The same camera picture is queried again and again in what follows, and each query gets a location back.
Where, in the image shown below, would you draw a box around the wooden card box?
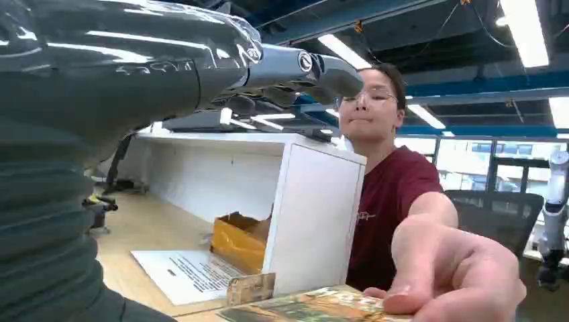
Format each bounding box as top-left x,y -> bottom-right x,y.
225,272 -> 276,307

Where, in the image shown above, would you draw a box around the person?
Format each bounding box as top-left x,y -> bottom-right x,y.
337,62 -> 528,322

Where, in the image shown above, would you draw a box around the orange cardboard box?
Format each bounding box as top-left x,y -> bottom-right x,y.
210,210 -> 273,276

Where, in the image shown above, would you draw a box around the person's hand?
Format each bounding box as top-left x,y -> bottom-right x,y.
363,214 -> 528,322

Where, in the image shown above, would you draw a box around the white desk shelf unit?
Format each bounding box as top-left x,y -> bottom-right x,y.
98,126 -> 368,298

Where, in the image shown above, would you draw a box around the colourful printed card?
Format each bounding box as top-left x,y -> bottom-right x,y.
217,285 -> 414,322

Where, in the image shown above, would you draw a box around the clear-rimmed glasses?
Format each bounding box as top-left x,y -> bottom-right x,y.
341,88 -> 399,109

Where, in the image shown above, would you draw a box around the long ceiling light panel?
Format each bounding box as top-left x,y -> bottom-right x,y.
548,96 -> 569,131
495,0 -> 550,69
406,103 -> 447,131
317,34 -> 373,70

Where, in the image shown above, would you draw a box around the grey mesh office chair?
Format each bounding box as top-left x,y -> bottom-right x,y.
444,189 -> 546,260

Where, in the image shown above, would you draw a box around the white printed paper sheet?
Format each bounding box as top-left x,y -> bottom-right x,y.
130,250 -> 246,307

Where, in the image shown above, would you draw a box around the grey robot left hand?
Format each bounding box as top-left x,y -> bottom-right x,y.
0,0 -> 364,170

